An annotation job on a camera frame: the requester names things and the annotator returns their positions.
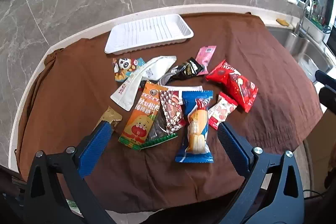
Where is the yellow sponge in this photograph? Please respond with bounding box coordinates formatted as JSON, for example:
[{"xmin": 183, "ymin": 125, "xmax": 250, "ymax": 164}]
[{"xmin": 276, "ymin": 18, "xmax": 290, "ymax": 27}]

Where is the white snack packet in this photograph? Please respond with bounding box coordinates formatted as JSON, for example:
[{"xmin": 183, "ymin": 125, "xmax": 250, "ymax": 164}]
[{"xmin": 166, "ymin": 86, "xmax": 203, "ymax": 98}]

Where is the green edged seed packet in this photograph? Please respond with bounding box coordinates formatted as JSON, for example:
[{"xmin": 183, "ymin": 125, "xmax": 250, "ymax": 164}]
[{"xmin": 140, "ymin": 109, "xmax": 178, "ymax": 150}]

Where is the red white hawthorn packet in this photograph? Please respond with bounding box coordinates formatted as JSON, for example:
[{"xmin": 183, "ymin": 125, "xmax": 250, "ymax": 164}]
[{"xmin": 209, "ymin": 92, "xmax": 238, "ymax": 130}]

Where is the white plastic tray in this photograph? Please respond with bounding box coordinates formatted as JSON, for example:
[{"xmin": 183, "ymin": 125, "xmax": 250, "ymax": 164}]
[{"xmin": 104, "ymin": 14, "xmax": 194, "ymax": 55}]

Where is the red Mylikes chocolate bag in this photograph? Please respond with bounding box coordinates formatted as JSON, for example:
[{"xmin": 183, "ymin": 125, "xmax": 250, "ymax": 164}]
[{"xmin": 226, "ymin": 73, "xmax": 259, "ymax": 113}]

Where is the black sesame snack packet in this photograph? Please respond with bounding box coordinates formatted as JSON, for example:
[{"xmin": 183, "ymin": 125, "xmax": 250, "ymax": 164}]
[{"xmin": 158, "ymin": 57, "xmax": 204, "ymax": 85}]

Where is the orange cartoon snack packet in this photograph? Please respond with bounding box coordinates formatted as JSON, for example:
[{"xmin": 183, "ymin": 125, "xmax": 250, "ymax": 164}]
[{"xmin": 118, "ymin": 81, "xmax": 167, "ymax": 151}]

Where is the white long snack pouch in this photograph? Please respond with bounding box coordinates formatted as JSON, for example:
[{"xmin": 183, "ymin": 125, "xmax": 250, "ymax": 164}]
[{"xmin": 110, "ymin": 56, "xmax": 177, "ymax": 111}]

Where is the chrome faucet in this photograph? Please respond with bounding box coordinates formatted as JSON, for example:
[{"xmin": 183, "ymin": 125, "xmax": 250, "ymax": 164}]
[{"xmin": 294, "ymin": 0, "xmax": 314, "ymax": 36}]

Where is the panda cartoon snack packet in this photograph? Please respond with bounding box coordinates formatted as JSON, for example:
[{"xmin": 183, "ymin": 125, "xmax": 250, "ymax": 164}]
[{"xmin": 113, "ymin": 58, "xmax": 145, "ymax": 82}]

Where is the brown tablecloth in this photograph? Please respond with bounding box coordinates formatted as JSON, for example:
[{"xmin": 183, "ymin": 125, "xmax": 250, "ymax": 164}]
[{"xmin": 17, "ymin": 13, "xmax": 323, "ymax": 213}]

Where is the gold foil snack packet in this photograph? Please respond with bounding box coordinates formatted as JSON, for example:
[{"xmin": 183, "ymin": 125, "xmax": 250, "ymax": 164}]
[{"xmin": 96, "ymin": 106, "xmax": 122, "ymax": 130}]

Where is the pink wafer snack packet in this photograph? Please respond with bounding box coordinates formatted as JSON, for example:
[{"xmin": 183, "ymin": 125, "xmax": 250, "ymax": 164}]
[{"xmin": 195, "ymin": 46, "xmax": 217, "ymax": 76}]

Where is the blue Tipo cake packet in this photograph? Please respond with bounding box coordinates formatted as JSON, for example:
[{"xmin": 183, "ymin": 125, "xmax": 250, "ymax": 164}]
[{"xmin": 175, "ymin": 90, "xmax": 214, "ymax": 163}]

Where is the brown patterned snack packet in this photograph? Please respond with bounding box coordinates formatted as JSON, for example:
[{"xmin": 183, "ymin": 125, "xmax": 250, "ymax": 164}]
[{"xmin": 159, "ymin": 90, "xmax": 186, "ymax": 134}]

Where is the steel kitchen sink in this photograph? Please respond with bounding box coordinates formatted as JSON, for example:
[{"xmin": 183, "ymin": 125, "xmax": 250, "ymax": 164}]
[{"xmin": 267, "ymin": 26, "xmax": 334, "ymax": 84}]

